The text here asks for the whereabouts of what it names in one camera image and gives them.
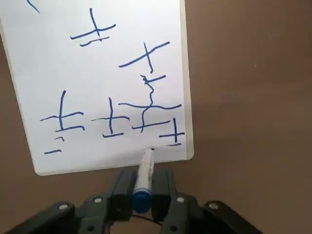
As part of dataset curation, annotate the white clipboard with metal clip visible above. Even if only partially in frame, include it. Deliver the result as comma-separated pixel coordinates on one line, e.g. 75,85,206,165
0,0,195,176

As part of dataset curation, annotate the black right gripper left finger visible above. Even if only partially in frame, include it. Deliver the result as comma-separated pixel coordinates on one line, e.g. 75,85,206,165
4,168,137,234

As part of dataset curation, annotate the white A4 paper sheet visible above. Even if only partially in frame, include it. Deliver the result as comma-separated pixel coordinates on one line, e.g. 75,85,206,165
0,0,190,173

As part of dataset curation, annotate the blue capped white pen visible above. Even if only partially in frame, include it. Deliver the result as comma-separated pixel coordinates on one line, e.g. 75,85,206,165
131,147,156,213

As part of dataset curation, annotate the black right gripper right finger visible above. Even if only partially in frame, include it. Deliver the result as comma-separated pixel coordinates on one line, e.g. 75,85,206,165
151,168,264,234

